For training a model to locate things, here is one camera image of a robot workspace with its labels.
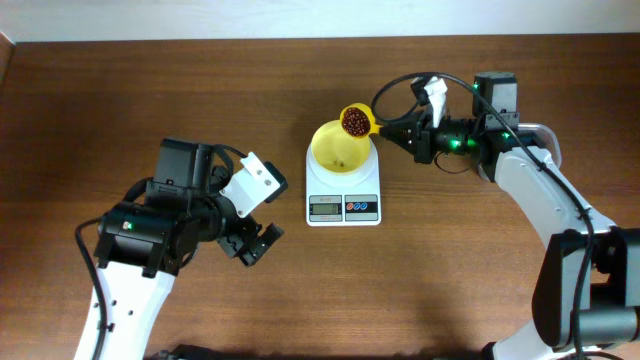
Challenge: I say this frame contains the yellow measuring scoop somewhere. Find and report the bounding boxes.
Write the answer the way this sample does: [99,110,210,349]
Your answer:
[339,103,382,138]

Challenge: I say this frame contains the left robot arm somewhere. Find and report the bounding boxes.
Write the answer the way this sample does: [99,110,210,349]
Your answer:
[75,139,288,359]

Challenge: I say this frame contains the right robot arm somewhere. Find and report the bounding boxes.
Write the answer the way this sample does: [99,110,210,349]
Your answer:
[380,72,639,360]

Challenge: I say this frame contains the red beans in scoop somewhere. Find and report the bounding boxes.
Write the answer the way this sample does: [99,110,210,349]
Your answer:
[342,107,371,137]

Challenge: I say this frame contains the pale yellow bowl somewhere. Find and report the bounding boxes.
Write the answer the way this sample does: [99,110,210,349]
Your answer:
[311,120,371,173]

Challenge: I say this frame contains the white digital kitchen scale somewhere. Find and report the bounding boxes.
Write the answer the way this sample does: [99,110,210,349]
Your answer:
[305,141,382,227]

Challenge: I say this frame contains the clear plastic container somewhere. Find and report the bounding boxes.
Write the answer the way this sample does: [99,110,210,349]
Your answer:
[518,123,562,168]

